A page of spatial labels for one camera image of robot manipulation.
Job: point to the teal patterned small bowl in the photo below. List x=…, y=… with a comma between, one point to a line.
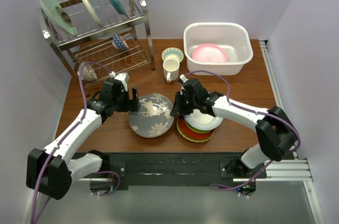
x=173, y=53

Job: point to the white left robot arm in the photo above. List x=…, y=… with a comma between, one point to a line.
x=51, y=171

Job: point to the steel dish rack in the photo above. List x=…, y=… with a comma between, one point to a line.
x=72, y=50

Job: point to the blue zigzag bowl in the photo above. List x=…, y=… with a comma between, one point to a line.
x=119, y=42

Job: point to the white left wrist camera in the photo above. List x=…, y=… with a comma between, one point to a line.
x=123, y=77

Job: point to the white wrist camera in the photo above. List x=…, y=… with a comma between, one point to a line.
x=123, y=77
x=183, y=80

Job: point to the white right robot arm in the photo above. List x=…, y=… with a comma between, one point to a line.
x=275, y=133

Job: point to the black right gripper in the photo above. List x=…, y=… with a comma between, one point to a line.
x=178, y=109

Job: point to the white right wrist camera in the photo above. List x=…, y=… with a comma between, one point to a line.
x=183, y=80

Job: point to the yellow woven rim plate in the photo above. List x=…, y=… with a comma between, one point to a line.
x=194, y=139

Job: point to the cream ceramic mug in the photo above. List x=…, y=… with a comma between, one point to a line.
x=171, y=69

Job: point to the white plastic bin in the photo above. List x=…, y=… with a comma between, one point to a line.
x=232, y=38

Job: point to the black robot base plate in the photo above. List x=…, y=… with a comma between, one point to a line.
x=175, y=169

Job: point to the red plate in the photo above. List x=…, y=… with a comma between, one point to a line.
x=188, y=132

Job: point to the white paper plate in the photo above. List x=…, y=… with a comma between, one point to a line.
x=202, y=121

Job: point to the cream rimmed racked plate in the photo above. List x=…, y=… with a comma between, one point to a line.
x=89, y=6

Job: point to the grey reindeer plate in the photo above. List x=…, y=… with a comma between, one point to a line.
x=153, y=119

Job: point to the green floral racked plate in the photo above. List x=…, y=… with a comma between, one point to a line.
x=58, y=16

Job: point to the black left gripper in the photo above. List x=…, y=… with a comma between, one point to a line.
x=131, y=105

